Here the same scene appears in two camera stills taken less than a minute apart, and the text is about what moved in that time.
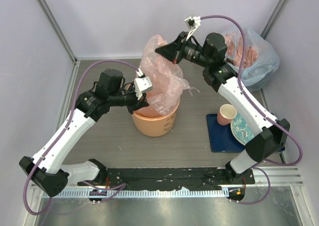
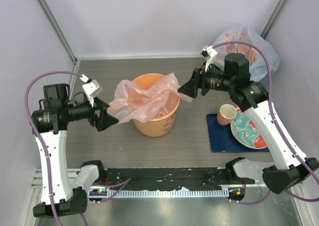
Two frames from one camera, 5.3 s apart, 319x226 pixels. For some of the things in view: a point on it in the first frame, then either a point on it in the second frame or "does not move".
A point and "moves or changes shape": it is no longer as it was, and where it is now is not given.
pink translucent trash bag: x=169 y=84 moves or changes shape
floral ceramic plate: x=240 y=130 does not move
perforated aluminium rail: x=109 y=193 does not move
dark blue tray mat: x=221 y=138 does not move
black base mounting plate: x=163 y=178 does not move
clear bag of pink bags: x=261 y=61 does not move
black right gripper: x=174 y=51 → x=198 y=80
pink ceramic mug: x=226 y=113 does not move
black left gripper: x=138 y=104 → x=104 y=119
